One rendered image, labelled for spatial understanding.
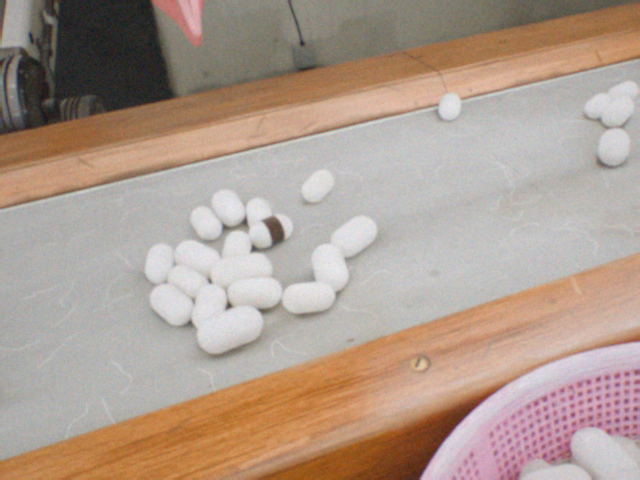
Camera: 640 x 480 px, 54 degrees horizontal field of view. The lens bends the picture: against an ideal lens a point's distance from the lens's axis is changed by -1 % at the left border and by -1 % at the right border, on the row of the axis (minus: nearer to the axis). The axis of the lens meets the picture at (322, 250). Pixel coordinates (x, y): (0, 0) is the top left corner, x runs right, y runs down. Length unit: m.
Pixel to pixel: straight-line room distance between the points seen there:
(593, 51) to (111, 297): 0.55
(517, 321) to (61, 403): 0.24
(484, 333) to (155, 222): 0.28
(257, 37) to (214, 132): 1.97
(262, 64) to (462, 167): 2.09
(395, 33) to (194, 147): 2.18
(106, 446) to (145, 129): 0.36
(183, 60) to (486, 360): 2.29
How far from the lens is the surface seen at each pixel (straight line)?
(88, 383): 0.37
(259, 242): 0.42
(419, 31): 2.76
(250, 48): 2.55
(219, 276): 0.39
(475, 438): 0.27
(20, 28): 0.87
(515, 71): 0.69
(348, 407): 0.28
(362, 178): 0.51
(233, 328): 0.34
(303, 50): 2.55
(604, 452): 0.31
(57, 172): 0.58
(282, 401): 0.29
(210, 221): 0.44
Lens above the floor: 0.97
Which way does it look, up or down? 34 degrees down
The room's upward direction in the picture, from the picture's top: 6 degrees counter-clockwise
